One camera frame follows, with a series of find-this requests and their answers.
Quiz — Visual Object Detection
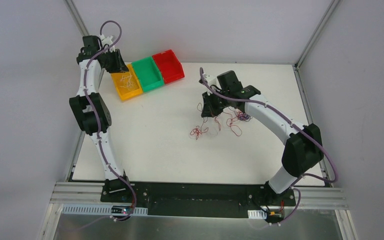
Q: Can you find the white thin wire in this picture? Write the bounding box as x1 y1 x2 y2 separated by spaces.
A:
117 74 139 94

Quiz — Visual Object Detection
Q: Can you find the red thin wire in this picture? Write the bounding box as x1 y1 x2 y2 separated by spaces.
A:
189 102 246 141

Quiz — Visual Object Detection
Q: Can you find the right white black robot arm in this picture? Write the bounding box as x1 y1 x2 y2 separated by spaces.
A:
199 68 325 205

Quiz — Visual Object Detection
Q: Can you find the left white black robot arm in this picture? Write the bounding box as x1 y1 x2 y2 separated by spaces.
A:
69 34 133 203

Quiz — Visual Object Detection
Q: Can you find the yellow plastic bin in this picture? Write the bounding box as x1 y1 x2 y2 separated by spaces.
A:
110 63 144 102

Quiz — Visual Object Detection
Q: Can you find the green plastic bin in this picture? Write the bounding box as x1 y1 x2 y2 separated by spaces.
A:
131 56 164 92

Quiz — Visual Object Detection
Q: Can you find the red plastic bin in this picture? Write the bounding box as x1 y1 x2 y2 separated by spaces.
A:
152 49 185 85

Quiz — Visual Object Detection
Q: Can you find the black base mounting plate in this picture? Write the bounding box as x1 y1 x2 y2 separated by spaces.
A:
100 181 296 219

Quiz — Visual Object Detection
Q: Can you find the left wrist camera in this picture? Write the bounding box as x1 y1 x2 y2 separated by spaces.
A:
99 34 117 53

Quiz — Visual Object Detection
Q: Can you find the blue purple thin wire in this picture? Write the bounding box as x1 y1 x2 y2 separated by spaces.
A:
236 111 253 123

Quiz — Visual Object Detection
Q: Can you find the aluminium front rail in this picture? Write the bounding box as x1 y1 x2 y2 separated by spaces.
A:
50 181 349 210

